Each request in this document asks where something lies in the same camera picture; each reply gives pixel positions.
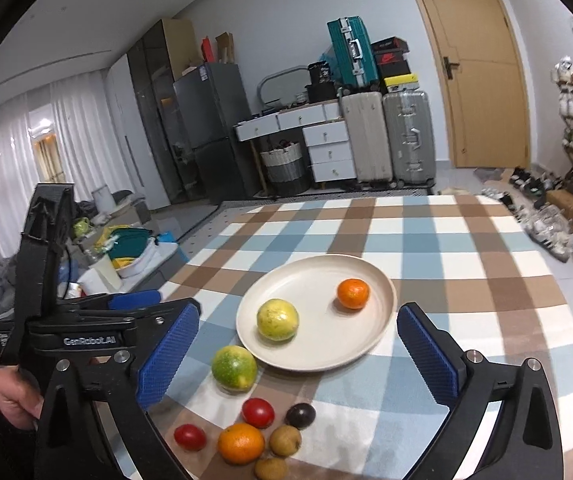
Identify wooden door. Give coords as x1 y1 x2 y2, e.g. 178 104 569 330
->
399 0 530 168

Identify person's left hand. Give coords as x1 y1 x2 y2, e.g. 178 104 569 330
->
0 365 45 431

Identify dark purple round fruit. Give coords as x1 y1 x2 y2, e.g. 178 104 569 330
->
285 403 317 430

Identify black bag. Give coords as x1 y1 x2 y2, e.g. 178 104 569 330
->
308 61 335 86

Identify brown paper bag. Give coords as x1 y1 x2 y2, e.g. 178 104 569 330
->
215 32 236 63

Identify yellow green round fruit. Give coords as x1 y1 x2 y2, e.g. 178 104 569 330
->
256 298 300 343

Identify row of shoes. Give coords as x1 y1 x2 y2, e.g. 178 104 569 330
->
481 167 573 263

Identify woven laundry basket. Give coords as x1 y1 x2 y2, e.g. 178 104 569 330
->
260 141 303 196

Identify cream round plate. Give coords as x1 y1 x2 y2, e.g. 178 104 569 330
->
235 255 398 373

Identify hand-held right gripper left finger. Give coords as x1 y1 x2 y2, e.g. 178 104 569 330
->
34 304 200 480

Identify green bag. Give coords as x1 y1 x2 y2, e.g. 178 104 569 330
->
101 227 152 261

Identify white trash bin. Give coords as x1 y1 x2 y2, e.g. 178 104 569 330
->
91 186 113 213

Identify beige suitcase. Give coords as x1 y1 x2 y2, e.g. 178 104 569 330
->
341 91 395 183

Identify white curtains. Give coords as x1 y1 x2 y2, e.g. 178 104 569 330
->
0 72 117 281

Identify small orange mandarin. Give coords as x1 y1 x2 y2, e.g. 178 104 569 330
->
337 278 370 310

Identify plaid tablecloth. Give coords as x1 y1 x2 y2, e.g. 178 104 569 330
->
111 194 573 480

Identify brown round fruit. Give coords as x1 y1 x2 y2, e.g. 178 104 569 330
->
269 425 302 457
254 456 288 480

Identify oval mirror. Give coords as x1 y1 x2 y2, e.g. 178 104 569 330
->
256 66 312 111

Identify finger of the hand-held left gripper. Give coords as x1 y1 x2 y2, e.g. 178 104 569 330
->
58 288 164 312
116 297 201 357

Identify black red shoe box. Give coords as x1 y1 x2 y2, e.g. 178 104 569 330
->
374 51 412 78

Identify green yellow citrus fruit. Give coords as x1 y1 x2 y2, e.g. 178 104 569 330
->
211 345 258 392

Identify large orange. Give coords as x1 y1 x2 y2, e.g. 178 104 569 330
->
217 423 265 465

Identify white wardrobe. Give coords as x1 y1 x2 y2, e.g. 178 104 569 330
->
104 52 172 211

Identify brown cardboard box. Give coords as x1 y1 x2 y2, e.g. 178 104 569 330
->
547 189 573 233

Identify silver suitcase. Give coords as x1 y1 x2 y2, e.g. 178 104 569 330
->
383 90 437 187

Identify grey refrigerator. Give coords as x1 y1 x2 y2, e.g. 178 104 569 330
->
173 62 262 205

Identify white dresser with drawers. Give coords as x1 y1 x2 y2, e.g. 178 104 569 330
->
235 101 357 191

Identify red tomato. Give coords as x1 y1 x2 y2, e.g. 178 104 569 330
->
242 397 275 429
174 424 208 451

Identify black storage box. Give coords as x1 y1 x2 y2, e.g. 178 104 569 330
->
307 84 342 104

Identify dark glass cabinet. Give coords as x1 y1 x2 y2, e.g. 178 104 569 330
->
126 20 202 206

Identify yellow black shoe box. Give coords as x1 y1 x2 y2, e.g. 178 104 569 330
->
383 74 420 94

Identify teal suitcase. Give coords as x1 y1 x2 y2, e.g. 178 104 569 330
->
327 16 380 92

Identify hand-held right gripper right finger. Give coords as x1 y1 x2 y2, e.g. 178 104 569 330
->
397 302 565 480

